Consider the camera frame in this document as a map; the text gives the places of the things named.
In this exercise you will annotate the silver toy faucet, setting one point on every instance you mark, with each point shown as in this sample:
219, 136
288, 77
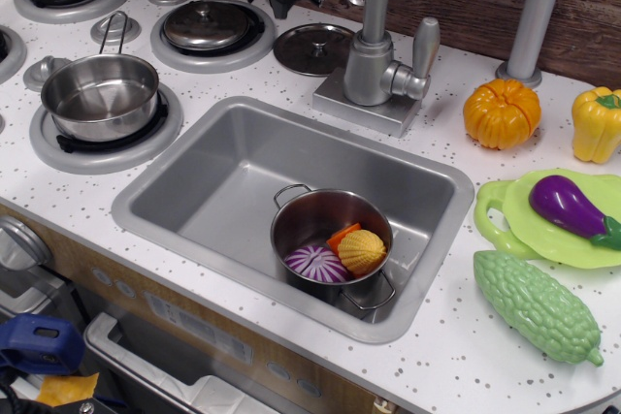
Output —
374, 89

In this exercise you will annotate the steel lid on burner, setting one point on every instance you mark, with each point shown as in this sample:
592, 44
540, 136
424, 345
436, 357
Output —
205, 25

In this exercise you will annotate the dark steel lid on counter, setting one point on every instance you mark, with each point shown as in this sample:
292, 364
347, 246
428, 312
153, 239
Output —
314, 50

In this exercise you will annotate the grey stove knob middle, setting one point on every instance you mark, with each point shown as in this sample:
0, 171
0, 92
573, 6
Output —
115, 29

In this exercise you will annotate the steel saucepan on burner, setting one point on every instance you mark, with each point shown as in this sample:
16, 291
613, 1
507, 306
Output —
102, 97

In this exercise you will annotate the grey toy sink basin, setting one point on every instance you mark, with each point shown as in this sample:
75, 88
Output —
249, 184

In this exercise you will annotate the steel pot in sink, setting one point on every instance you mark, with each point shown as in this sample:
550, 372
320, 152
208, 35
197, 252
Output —
309, 217

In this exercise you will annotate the grey stove knob left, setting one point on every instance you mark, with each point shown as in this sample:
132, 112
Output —
37, 74

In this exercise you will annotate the orange toy carrot piece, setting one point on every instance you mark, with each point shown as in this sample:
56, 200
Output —
335, 240

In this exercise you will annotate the orange toy pumpkin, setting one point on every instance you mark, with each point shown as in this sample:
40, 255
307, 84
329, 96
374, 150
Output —
501, 114

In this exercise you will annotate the yellow toy corn piece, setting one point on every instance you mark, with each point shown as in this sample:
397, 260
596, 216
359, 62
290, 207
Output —
361, 252

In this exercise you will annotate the purple white toy onion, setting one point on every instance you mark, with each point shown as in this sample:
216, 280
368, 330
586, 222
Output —
318, 263

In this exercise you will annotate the light green toy plate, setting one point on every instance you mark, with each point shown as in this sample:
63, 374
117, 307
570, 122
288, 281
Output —
503, 215

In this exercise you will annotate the yellow toy bell pepper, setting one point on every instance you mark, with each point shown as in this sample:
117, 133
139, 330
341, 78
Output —
596, 124

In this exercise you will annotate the purple toy eggplant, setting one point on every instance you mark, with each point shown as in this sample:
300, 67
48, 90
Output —
559, 201

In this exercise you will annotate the toy oven door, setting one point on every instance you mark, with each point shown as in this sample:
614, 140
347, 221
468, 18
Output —
201, 370

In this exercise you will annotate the blue clamp tool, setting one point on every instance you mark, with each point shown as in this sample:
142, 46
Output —
38, 344

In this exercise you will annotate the green toy bitter gourd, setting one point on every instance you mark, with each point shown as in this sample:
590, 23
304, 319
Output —
539, 307

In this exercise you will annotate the yellow tape piece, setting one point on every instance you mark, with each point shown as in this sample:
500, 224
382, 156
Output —
58, 390

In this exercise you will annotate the grey vertical post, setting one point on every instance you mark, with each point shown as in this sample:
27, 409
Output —
522, 64

